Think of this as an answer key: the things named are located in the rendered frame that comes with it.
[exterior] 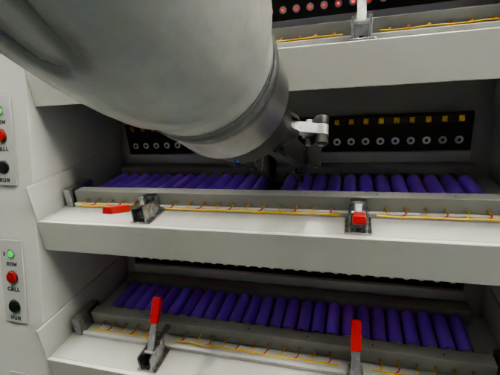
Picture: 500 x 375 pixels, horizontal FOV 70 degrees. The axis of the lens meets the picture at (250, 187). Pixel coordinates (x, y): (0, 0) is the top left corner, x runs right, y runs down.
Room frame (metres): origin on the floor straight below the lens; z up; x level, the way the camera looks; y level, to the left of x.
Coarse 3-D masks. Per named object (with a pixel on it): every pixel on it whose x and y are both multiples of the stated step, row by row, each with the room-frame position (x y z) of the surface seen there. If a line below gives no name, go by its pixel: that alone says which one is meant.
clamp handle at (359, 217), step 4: (356, 204) 0.38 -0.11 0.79; (360, 204) 0.38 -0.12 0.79; (356, 208) 0.38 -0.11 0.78; (360, 208) 0.38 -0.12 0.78; (356, 212) 0.37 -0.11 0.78; (360, 212) 0.37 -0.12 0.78; (356, 216) 0.32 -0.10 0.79; (360, 216) 0.32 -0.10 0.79; (364, 216) 0.31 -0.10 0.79; (356, 220) 0.32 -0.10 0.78; (360, 220) 0.31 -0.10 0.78; (364, 220) 0.31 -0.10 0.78; (356, 224) 0.32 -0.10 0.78; (360, 224) 0.31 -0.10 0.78; (364, 224) 0.31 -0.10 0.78
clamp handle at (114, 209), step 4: (140, 200) 0.45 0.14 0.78; (144, 200) 0.45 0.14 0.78; (140, 204) 0.46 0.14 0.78; (144, 204) 0.45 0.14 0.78; (104, 208) 0.39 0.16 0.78; (108, 208) 0.39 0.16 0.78; (112, 208) 0.39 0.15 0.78; (116, 208) 0.40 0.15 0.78; (120, 208) 0.40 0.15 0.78; (124, 208) 0.41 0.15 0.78; (128, 208) 0.42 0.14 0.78; (132, 208) 0.43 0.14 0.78; (136, 208) 0.44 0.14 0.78; (104, 212) 0.39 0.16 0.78; (108, 212) 0.39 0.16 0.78; (112, 212) 0.39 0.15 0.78; (116, 212) 0.40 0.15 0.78; (120, 212) 0.40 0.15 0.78
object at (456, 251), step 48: (48, 192) 0.51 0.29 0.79; (48, 240) 0.49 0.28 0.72; (96, 240) 0.47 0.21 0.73; (144, 240) 0.44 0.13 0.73; (192, 240) 0.42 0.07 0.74; (240, 240) 0.41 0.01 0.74; (288, 240) 0.39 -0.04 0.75; (336, 240) 0.37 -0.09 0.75; (384, 240) 0.36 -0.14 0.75; (432, 240) 0.35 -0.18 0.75; (480, 240) 0.34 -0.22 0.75
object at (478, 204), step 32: (96, 192) 0.51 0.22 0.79; (128, 192) 0.50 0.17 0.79; (160, 192) 0.49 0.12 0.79; (192, 192) 0.48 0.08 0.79; (224, 192) 0.46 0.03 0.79; (256, 192) 0.45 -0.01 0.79; (288, 192) 0.45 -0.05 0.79; (320, 192) 0.44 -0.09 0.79; (352, 192) 0.43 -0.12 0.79; (384, 192) 0.42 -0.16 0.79
